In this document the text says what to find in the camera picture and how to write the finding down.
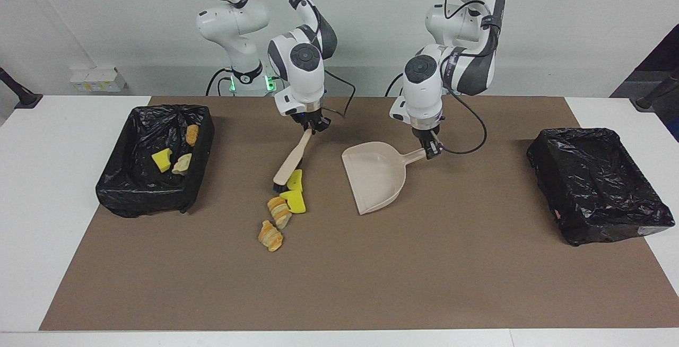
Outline beige brush black bristles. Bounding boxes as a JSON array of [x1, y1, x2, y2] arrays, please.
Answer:
[[273, 128, 314, 194]]

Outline beige plastic dustpan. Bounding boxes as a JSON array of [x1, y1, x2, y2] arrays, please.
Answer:
[[341, 142, 428, 215]]

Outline yellow notched sponge piece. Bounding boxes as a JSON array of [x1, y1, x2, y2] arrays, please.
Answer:
[[280, 190, 307, 214]]

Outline striped croissant bread piece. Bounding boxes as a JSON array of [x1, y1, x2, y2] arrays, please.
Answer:
[[258, 220, 284, 252], [267, 196, 292, 230]]

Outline pale crusty bread piece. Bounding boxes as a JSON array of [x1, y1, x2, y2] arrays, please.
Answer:
[[171, 153, 193, 175]]

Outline small yellow sponge wedge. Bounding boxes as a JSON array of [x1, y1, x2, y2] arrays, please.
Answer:
[[152, 148, 173, 173]]

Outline black lined bin pink mark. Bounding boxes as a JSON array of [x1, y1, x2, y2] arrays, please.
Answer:
[[527, 127, 676, 247]]

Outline black bag lined bin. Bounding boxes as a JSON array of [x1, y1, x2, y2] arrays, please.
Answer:
[[96, 105, 215, 218]]

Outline brown table mat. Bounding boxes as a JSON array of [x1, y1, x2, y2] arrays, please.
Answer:
[[40, 96, 679, 332]]

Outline white power strip box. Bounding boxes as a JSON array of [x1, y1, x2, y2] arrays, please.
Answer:
[[70, 67, 128, 93]]

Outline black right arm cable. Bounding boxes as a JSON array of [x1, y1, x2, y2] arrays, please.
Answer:
[[188, 0, 357, 120]]

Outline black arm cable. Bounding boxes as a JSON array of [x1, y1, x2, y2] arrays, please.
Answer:
[[438, 0, 502, 155], [188, 0, 357, 120]]

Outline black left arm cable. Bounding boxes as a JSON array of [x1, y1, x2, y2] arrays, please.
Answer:
[[438, 0, 502, 155]]

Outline black left base cables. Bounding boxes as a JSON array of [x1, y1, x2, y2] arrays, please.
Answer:
[[385, 73, 405, 97]]

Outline black base cables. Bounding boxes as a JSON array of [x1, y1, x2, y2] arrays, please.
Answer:
[[385, 73, 405, 97], [206, 67, 234, 97]]

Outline black right base cables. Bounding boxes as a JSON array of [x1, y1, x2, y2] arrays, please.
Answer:
[[206, 67, 234, 97]]

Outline black camera stand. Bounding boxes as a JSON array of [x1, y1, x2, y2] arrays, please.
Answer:
[[0, 67, 43, 110], [630, 68, 679, 111]]

